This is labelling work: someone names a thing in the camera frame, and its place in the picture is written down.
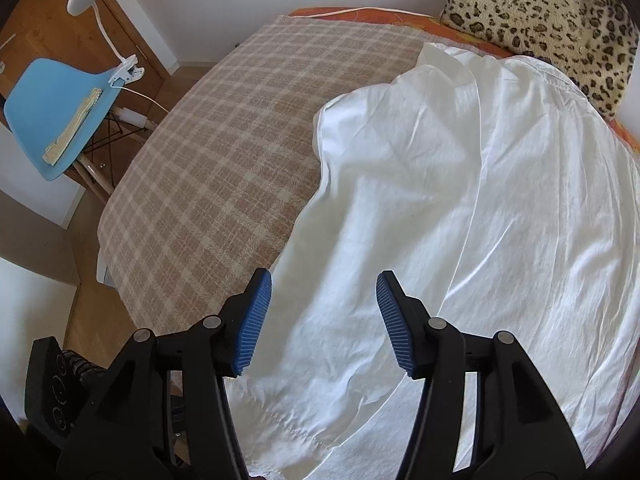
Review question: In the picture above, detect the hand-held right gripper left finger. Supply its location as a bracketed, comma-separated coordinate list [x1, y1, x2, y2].
[56, 267, 273, 480]

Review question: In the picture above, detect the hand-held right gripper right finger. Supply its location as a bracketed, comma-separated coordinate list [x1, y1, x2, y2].
[376, 270, 587, 480]

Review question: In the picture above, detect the white shirt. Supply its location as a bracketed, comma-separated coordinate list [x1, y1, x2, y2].
[224, 42, 640, 480]

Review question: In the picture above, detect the beige plaid blanket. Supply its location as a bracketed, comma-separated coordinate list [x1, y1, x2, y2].
[97, 14, 426, 336]

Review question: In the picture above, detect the folded beige cloth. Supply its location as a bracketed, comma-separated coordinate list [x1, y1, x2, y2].
[42, 87, 104, 166]

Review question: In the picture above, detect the blue chair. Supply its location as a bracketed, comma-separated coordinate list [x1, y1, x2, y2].
[2, 57, 151, 205]

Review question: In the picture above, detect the orange floral bed sheet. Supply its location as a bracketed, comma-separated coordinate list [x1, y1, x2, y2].
[287, 6, 640, 156]

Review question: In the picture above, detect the leopard print cushion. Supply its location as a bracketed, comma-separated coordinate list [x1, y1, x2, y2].
[440, 0, 632, 121]

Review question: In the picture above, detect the wooden door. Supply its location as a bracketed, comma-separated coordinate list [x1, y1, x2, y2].
[0, 0, 175, 128]

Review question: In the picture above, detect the white lamp cable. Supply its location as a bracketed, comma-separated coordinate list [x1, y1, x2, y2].
[112, 84, 171, 131]

